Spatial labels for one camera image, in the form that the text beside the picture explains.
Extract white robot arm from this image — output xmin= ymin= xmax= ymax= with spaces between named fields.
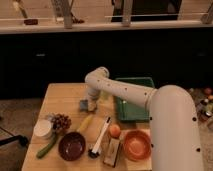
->
xmin=85 ymin=67 xmax=204 ymax=171

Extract small blue block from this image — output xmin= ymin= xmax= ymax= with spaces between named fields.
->
xmin=79 ymin=100 xmax=88 ymax=111

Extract yellow corn cob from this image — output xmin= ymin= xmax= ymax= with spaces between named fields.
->
xmin=77 ymin=114 xmax=93 ymax=133

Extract green plastic tray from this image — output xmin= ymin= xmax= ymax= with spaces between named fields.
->
xmin=115 ymin=77 xmax=155 ymax=123

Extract orange fruit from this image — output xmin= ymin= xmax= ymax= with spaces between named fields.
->
xmin=109 ymin=124 xmax=121 ymax=138

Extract red grape bunch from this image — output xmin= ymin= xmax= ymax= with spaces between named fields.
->
xmin=51 ymin=114 xmax=71 ymax=133

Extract dark red bowl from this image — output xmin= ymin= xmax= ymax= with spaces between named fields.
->
xmin=58 ymin=132 xmax=86 ymax=161

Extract white stacked plates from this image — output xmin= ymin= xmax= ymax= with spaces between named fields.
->
xmin=34 ymin=119 xmax=52 ymax=139

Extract green cucumber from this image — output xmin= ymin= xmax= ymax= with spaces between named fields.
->
xmin=36 ymin=134 xmax=58 ymax=159

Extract orange bowl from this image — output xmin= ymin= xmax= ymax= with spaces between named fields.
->
xmin=123 ymin=130 xmax=151 ymax=161

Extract brown rectangular box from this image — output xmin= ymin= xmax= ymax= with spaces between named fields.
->
xmin=103 ymin=138 xmax=120 ymax=167

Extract white handled ladle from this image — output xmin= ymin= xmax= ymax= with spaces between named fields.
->
xmin=88 ymin=117 xmax=111 ymax=158

